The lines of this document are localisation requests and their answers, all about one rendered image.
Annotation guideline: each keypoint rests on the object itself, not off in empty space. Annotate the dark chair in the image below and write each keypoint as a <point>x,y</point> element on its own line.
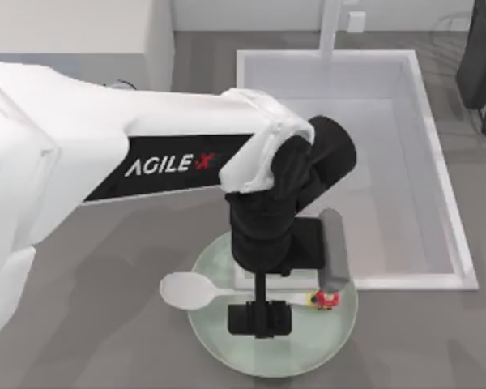
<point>480,61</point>

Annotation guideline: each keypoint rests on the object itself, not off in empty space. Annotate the white tall tap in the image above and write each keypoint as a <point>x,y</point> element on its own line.
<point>328,28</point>

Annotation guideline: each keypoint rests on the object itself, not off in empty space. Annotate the white cabinet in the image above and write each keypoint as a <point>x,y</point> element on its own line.
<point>85,28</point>

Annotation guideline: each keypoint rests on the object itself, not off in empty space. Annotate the white sink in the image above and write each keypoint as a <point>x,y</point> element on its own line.
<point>393,138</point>

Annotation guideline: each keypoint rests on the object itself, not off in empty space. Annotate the pale green round plate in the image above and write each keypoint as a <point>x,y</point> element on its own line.
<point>308,340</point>

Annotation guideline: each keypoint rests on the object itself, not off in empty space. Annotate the white spoon with red end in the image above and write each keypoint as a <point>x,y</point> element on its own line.
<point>186,291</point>

